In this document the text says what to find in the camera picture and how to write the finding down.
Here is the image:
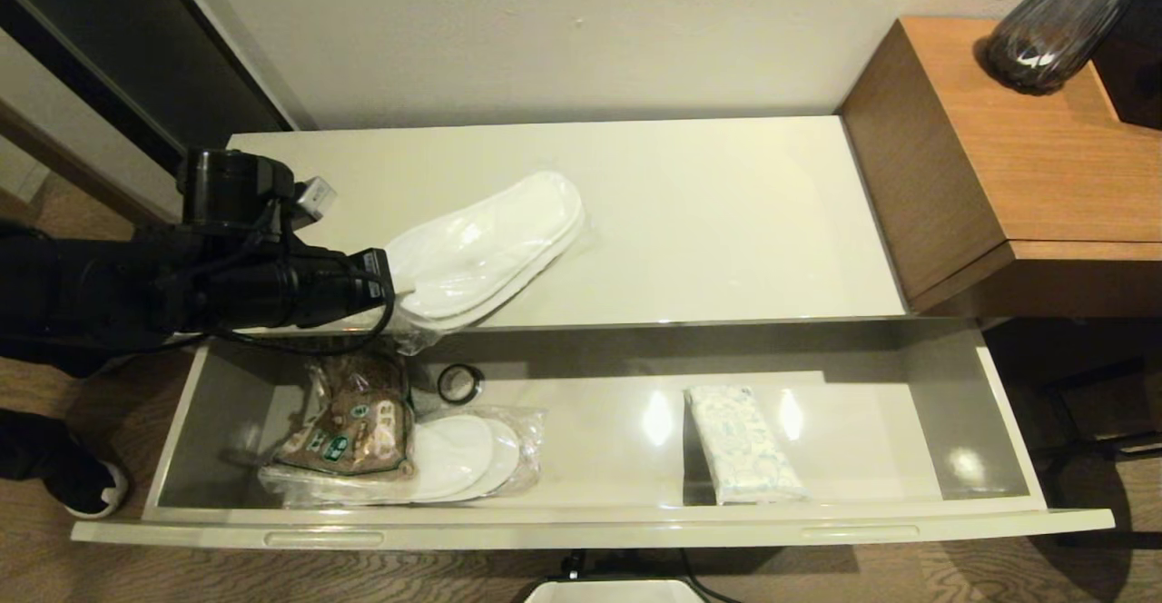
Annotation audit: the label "packaged white slippers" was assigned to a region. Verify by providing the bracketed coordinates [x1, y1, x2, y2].
[381, 170, 591, 354]
[259, 403, 546, 506]

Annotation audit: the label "white cabinet drawer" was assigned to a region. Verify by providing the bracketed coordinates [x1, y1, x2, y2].
[73, 317, 1116, 551]

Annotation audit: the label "blue patterned tissue pack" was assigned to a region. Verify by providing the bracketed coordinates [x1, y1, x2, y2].
[685, 385, 809, 506]

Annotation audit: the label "black tape roll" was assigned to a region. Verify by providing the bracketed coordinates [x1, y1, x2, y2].
[438, 363, 485, 404]

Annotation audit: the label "brown snack bag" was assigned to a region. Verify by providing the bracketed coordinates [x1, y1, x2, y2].
[259, 353, 419, 486]

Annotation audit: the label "black white-soled shoe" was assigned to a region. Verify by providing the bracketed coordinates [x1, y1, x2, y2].
[45, 458, 128, 520]

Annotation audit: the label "dark door panel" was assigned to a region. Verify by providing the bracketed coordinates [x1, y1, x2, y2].
[0, 0, 296, 200]

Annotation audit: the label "black trouser leg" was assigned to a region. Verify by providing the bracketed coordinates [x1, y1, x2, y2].
[0, 408, 101, 495]

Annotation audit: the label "brown wooden side table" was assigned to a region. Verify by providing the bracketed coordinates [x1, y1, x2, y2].
[840, 17, 1162, 318]

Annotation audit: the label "dark ribbed glass vase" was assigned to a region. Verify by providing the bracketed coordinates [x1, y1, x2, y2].
[985, 0, 1158, 95]

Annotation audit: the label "black box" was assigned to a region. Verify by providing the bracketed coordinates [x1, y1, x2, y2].
[1092, 0, 1162, 132]

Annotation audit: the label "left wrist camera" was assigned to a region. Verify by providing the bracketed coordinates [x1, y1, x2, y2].
[295, 176, 337, 218]

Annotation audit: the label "black base cable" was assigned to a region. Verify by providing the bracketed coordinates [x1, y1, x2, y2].
[561, 549, 718, 603]

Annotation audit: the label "grey wood-trimmed door frame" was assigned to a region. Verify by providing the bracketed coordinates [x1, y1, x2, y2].
[0, 26, 205, 250]

